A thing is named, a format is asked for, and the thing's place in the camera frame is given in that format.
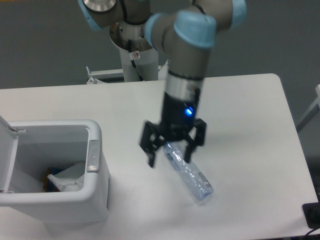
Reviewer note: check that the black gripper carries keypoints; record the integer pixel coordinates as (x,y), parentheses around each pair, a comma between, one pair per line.
(177,123)

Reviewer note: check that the clear plastic water bottle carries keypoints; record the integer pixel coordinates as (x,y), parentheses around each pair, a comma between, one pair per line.
(196,182)

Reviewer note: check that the white plastic wrapper bag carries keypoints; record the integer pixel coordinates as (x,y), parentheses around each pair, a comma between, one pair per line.
(69,180)

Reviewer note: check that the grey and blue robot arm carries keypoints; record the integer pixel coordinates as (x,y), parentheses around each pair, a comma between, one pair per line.
(186,38)

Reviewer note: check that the white trash can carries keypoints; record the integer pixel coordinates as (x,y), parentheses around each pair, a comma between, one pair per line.
(29,148)

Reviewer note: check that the black device at table edge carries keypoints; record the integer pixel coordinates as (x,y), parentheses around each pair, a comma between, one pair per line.
(312,214)

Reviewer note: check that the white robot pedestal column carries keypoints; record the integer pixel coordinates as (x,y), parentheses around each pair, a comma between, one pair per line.
(138,58)

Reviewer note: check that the white metal base bracket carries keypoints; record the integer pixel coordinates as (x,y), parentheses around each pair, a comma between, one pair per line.
(117,75)

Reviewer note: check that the white metal frame at right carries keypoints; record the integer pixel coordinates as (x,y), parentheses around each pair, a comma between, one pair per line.
(310,112)

